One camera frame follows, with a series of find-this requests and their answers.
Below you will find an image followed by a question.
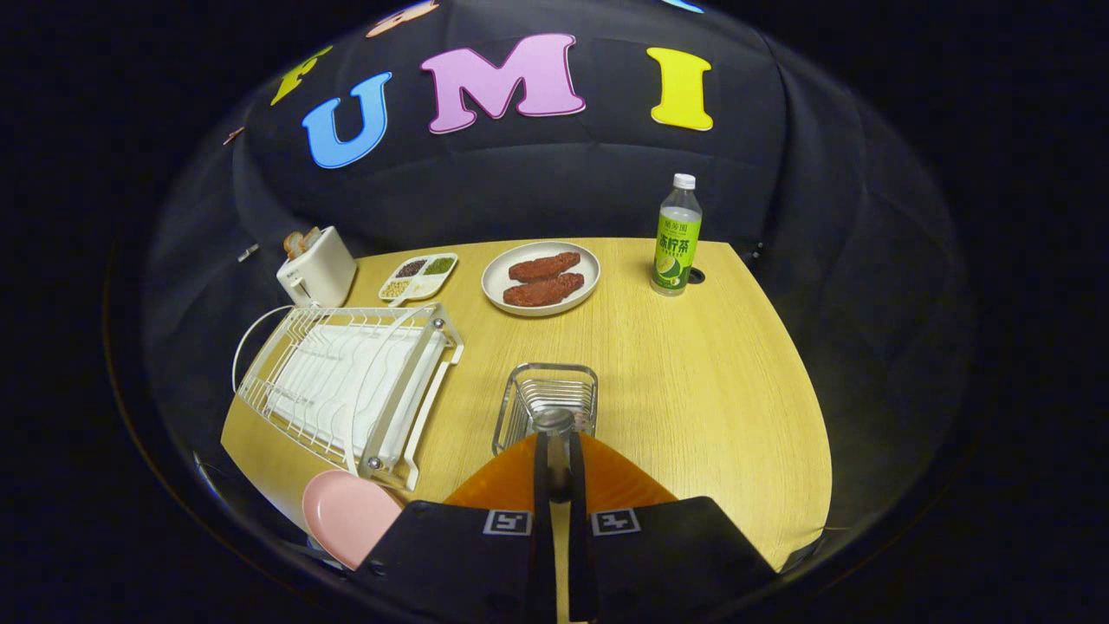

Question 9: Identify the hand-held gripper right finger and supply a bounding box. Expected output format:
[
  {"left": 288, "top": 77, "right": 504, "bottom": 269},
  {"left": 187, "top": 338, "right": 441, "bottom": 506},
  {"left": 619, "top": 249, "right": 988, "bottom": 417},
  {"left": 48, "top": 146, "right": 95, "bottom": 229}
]
[{"left": 567, "top": 431, "right": 779, "bottom": 624}]

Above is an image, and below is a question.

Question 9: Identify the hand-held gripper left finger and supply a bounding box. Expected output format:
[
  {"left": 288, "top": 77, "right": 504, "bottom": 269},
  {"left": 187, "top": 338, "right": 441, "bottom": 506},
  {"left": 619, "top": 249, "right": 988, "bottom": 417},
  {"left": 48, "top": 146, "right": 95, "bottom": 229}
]
[{"left": 362, "top": 431, "right": 555, "bottom": 624}]

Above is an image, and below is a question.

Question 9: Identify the brown-handled metal spoon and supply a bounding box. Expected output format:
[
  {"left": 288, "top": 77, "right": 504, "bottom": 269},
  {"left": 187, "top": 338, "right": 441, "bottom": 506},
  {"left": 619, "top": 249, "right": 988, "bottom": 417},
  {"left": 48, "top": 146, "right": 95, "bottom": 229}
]
[{"left": 535, "top": 407, "right": 576, "bottom": 505}]

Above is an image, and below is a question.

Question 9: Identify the metal wire basket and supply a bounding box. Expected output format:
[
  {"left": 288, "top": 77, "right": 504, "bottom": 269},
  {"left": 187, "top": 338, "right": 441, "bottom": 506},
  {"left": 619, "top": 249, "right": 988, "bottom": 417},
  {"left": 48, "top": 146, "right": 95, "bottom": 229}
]
[{"left": 491, "top": 362, "right": 600, "bottom": 458}]

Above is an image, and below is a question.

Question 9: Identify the white wire dish rack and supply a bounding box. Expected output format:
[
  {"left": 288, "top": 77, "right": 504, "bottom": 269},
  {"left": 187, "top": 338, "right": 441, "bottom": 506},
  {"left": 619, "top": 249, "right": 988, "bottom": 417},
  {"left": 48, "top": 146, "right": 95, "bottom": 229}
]
[{"left": 231, "top": 302, "right": 465, "bottom": 492}]

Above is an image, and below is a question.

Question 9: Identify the pink plate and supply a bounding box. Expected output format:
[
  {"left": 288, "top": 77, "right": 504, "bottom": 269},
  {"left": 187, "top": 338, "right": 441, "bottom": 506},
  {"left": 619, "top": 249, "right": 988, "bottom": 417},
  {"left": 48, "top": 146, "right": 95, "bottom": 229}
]
[{"left": 302, "top": 470, "right": 405, "bottom": 570}]

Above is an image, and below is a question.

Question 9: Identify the white plate with meat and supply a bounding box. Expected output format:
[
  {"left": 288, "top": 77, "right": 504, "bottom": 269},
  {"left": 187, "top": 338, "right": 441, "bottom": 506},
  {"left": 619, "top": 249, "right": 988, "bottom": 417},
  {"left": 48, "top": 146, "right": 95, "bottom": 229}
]
[{"left": 481, "top": 240, "right": 601, "bottom": 317}]

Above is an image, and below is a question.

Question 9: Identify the red meat piece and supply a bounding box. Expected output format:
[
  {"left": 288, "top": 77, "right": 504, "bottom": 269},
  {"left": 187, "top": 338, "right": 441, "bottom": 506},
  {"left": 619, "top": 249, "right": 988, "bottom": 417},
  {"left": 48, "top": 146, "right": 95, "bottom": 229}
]
[
  {"left": 509, "top": 251, "right": 581, "bottom": 283},
  {"left": 503, "top": 272, "right": 586, "bottom": 308}
]

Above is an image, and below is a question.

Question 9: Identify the white drip tray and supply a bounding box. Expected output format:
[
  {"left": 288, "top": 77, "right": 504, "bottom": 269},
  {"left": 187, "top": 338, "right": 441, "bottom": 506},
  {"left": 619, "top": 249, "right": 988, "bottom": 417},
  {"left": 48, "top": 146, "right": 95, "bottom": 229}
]
[{"left": 264, "top": 322, "right": 447, "bottom": 469}]

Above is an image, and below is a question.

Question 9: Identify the white divided bean tray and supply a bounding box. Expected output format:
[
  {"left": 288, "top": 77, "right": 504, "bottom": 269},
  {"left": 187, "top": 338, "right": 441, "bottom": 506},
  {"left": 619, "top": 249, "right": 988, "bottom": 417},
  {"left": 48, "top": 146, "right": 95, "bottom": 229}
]
[{"left": 378, "top": 252, "right": 459, "bottom": 308}]

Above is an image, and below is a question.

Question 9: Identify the green label drink bottle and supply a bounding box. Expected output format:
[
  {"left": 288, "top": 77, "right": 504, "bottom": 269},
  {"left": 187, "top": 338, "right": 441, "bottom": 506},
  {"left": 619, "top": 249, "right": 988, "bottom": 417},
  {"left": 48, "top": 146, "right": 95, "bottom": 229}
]
[{"left": 650, "top": 172, "right": 704, "bottom": 297}]

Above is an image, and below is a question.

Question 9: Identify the white toaster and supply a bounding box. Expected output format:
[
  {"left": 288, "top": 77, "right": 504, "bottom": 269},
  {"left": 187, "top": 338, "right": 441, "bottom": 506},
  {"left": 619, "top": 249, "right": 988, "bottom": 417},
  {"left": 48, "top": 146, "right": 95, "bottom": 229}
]
[{"left": 276, "top": 225, "right": 358, "bottom": 309}]

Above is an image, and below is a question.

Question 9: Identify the black backdrop cloth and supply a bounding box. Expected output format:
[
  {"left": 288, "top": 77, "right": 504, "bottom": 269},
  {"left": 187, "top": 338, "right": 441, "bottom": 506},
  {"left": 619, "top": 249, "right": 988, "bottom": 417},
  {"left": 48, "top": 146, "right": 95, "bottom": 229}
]
[{"left": 143, "top": 0, "right": 963, "bottom": 556}]

